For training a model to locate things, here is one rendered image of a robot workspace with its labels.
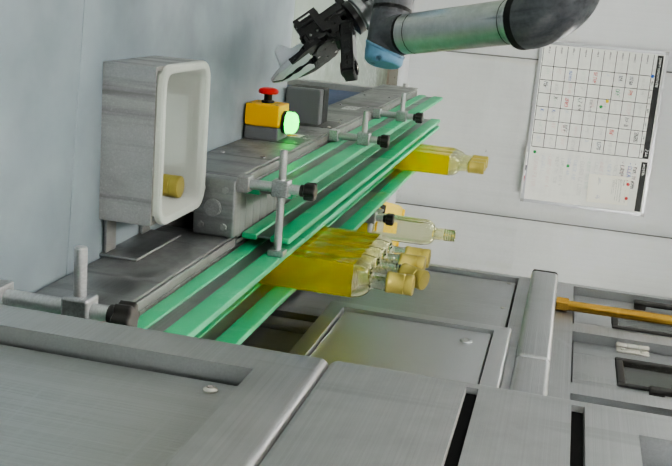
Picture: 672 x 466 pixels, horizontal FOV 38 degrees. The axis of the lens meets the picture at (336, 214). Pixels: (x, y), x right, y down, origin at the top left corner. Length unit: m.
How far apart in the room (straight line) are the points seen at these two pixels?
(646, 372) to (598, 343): 0.14
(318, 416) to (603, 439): 0.16
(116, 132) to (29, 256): 0.23
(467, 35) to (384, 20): 0.21
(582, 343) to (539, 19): 0.67
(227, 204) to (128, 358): 0.91
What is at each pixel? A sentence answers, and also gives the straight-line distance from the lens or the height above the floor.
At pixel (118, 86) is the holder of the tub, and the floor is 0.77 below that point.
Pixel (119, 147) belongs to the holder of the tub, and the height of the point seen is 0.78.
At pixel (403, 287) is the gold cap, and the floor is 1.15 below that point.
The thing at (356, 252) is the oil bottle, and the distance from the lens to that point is 1.65.
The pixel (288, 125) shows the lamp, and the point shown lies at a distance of 1.93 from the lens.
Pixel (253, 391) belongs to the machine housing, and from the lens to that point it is 0.58.
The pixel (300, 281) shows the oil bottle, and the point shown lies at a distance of 1.61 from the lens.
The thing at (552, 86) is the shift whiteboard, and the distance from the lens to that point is 7.41.
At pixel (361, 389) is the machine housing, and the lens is 0.60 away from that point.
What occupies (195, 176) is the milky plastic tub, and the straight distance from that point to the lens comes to 1.52.
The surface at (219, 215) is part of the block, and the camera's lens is 1.55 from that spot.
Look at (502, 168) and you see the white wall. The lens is 7.51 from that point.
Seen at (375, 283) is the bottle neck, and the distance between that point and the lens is 1.60.
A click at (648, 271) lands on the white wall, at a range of 7.67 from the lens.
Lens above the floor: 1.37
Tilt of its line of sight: 12 degrees down
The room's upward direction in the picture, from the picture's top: 98 degrees clockwise
